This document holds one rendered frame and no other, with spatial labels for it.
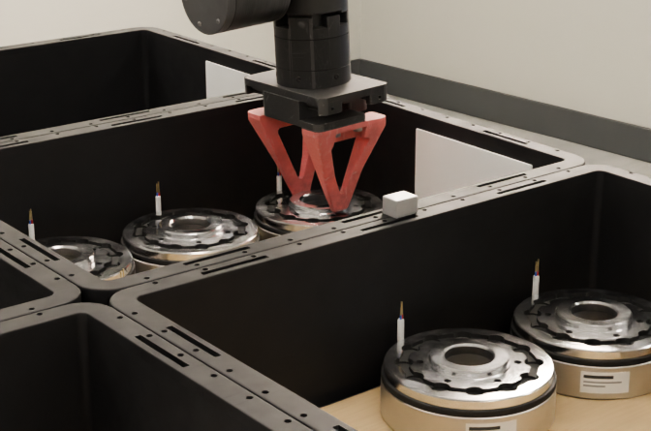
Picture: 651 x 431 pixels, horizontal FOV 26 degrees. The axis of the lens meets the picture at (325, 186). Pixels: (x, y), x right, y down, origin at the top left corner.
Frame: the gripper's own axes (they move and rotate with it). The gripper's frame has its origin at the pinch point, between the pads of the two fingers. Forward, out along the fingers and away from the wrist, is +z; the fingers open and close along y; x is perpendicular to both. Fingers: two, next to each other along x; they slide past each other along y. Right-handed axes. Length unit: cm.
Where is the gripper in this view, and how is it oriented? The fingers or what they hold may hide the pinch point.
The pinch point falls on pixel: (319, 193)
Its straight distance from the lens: 110.6
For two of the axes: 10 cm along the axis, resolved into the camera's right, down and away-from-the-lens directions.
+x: 7.9, -2.3, 5.7
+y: 6.1, 2.2, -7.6
